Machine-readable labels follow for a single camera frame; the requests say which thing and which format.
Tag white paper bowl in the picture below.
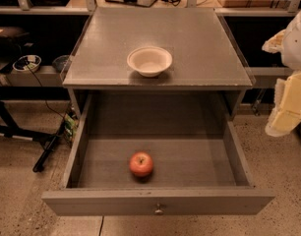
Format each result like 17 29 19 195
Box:
127 46 172 78

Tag grey cabinet with counter top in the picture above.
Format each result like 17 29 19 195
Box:
63 8 255 111

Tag green small object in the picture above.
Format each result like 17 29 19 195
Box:
64 114 78 145

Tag black cable on floor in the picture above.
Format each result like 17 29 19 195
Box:
24 59 71 120

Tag white bowl with cables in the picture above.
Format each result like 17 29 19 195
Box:
13 55 41 73

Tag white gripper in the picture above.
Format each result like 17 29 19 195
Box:
262 10 301 137

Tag dark small bowl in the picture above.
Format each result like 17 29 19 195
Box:
52 55 70 72

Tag black stand leg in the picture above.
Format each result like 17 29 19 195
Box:
0 100 65 173

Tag grey low shelf bench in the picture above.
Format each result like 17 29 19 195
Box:
0 66 62 88

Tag metal drawer knob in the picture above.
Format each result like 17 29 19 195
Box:
154 204 164 215

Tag grey open top drawer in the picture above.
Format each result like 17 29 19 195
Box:
42 92 274 216

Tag red apple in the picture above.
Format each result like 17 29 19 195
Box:
129 151 153 177

